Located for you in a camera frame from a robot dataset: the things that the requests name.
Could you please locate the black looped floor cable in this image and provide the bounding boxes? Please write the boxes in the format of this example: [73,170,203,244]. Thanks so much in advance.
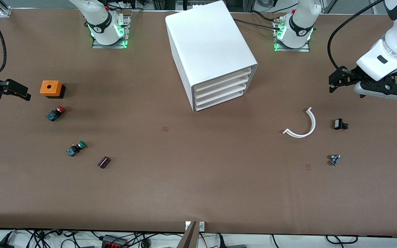
[325,235,359,245]

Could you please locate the black cable behind cabinet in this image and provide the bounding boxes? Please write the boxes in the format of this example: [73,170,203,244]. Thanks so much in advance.
[234,10,283,32]

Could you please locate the white curved plastic bracket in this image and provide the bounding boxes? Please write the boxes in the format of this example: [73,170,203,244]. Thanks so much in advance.
[283,107,316,138]

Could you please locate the red push button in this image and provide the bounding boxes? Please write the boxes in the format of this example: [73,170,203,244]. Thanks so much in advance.
[46,106,67,122]

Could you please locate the black power strip red switches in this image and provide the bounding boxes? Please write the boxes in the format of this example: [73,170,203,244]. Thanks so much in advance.
[101,235,129,248]

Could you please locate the green push button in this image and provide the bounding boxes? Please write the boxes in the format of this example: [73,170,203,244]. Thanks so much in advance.
[67,141,87,157]

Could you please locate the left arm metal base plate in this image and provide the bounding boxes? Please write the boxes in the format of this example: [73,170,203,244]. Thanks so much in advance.
[273,17,311,52]

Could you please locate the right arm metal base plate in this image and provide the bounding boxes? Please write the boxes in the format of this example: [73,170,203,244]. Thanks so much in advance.
[92,14,131,49]

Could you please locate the aluminium frame profile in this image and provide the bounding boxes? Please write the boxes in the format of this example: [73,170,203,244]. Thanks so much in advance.
[0,0,12,17]

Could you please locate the white metal bracket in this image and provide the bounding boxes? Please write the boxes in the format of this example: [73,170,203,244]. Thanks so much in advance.
[185,221,205,231]

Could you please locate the wooden post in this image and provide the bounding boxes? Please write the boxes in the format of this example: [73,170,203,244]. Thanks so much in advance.
[177,221,201,248]

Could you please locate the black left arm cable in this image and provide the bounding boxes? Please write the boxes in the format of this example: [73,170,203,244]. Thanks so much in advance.
[327,0,387,73]

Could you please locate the white plastic drawer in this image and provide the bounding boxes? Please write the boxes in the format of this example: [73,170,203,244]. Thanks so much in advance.
[193,67,253,93]
[194,74,252,99]
[194,82,249,105]
[195,89,246,112]

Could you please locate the white drawer cabinet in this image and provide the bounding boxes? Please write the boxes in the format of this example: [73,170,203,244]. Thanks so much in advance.
[165,0,258,112]

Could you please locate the orange box with black base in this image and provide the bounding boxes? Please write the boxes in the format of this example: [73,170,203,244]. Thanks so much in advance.
[40,80,66,100]

